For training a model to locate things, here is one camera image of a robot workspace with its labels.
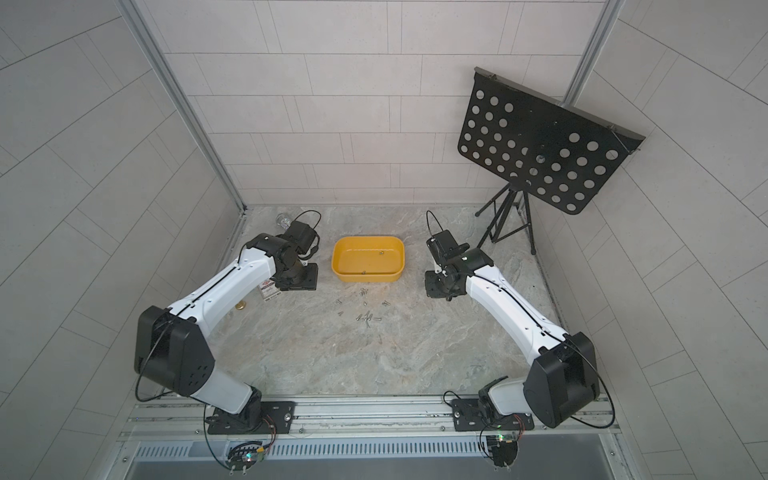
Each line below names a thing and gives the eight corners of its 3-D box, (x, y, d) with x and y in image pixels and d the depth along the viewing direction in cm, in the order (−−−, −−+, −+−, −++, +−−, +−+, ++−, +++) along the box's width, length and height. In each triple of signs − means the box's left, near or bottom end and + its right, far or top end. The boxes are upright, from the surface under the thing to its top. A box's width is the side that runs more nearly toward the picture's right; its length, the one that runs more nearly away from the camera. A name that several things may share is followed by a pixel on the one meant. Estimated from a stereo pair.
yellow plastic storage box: (330, 282, 97) (328, 274, 93) (337, 245, 107) (334, 236, 103) (404, 282, 97) (404, 274, 93) (404, 245, 107) (404, 236, 103)
